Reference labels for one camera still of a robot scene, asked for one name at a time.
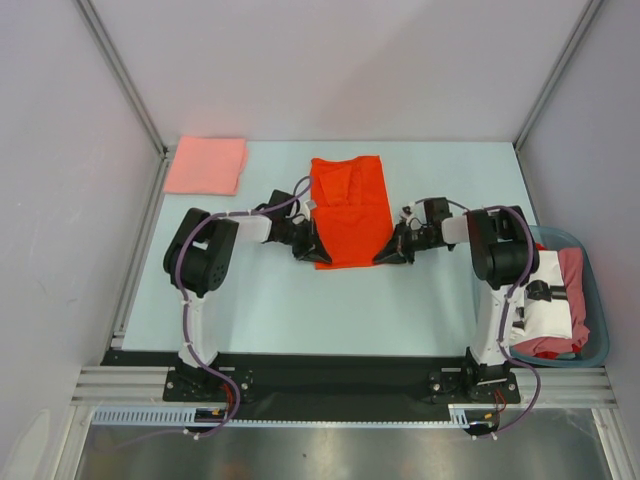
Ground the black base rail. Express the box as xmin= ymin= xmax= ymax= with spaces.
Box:
xmin=102 ymin=350 xmax=521 ymax=425

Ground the blue slotted cable duct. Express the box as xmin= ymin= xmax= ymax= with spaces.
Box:
xmin=448 ymin=404 xmax=528 ymax=429
xmin=92 ymin=406 xmax=227 ymax=428

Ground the aluminium frame post right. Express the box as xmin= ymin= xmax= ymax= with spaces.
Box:
xmin=512 ymin=0 xmax=608 ymax=155

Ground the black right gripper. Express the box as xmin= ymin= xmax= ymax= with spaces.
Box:
xmin=374 ymin=219 xmax=440 ymax=264

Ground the blue slotted cable duct right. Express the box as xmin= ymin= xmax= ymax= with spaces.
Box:
xmin=448 ymin=404 xmax=528 ymax=429

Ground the aluminium front rail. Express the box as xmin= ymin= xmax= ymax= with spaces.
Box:
xmin=71 ymin=366 xmax=618 ymax=409

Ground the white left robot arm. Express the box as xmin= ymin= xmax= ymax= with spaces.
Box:
xmin=163 ymin=190 xmax=332 ymax=400

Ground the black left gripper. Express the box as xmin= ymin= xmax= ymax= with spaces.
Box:
xmin=278 ymin=218 xmax=330 ymax=265

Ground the blue slotted cable duct left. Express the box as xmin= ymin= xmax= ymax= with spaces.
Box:
xmin=92 ymin=406 xmax=227 ymax=428

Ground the aluminium frame post left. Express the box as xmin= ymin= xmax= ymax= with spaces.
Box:
xmin=72 ymin=0 xmax=168 ymax=160

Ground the orange polo t-shirt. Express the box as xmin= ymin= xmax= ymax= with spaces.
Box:
xmin=310 ymin=156 xmax=393 ymax=270

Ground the pink garment in bin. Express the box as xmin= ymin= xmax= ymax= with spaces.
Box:
xmin=510 ymin=247 xmax=590 ymax=360

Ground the teal plastic laundry bin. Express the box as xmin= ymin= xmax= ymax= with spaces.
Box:
xmin=511 ymin=226 xmax=610 ymax=368

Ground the folded pink t-shirt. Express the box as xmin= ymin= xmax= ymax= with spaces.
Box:
xmin=163 ymin=136 xmax=248 ymax=196

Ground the aluminium frame post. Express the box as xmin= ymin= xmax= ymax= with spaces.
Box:
xmin=512 ymin=0 xmax=608 ymax=155
xmin=72 ymin=0 xmax=168 ymax=160

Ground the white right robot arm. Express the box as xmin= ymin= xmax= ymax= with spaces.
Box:
xmin=373 ymin=197 xmax=539 ymax=401

